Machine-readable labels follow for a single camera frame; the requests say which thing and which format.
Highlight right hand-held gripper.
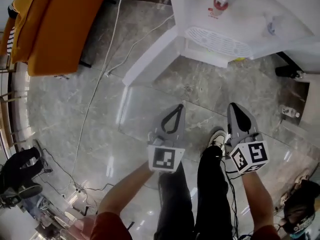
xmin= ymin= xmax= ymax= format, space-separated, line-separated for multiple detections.
xmin=224 ymin=102 xmax=270 ymax=175

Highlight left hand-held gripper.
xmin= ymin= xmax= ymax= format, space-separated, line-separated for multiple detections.
xmin=147 ymin=103 xmax=187 ymax=173

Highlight white water dispenser cabinet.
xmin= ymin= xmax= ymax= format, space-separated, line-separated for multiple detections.
xmin=122 ymin=0 xmax=316 ymax=87

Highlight person's left forearm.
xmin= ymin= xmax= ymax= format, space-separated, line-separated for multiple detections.
xmin=97 ymin=160 xmax=155 ymax=216

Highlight person's right forearm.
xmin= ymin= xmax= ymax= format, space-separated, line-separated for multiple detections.
xmin=241 ymin=170 xmax=276 ymax=235

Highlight person's right shoe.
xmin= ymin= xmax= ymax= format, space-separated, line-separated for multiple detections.
xmin=207 ymin=129 xmax=227 ymax=152

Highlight white bottle with dark label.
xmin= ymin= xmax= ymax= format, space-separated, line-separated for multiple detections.
xmin=279 ymin=104 xmax=301 ymax=119

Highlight black bottle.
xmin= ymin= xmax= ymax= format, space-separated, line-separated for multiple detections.
xmin=274 ymin=65 xmax=303 ymax=79

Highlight person's black trousers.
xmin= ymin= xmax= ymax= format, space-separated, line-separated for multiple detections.
xmin=153 ymin=145 xmax=237 ymax=240

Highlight orange sofa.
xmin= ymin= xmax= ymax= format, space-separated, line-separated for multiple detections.
xmin=0 ymin=0 xmax=109 ymax=77

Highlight tall orange cushion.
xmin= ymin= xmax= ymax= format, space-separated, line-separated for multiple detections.
xmin=9 ymin=0 xmax=60 ymax=64

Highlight black white striped blanket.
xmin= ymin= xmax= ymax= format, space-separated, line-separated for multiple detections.
xmin=6 ymin=3 xmax=20 ymax=57

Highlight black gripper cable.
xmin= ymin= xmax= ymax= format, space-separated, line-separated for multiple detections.
xmin=219 ymin=153 xmax=241 ymax=240

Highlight short white floor cable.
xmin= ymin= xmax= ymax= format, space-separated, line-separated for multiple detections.
xmin=104 ymin=13 xmax=175 ymax=77

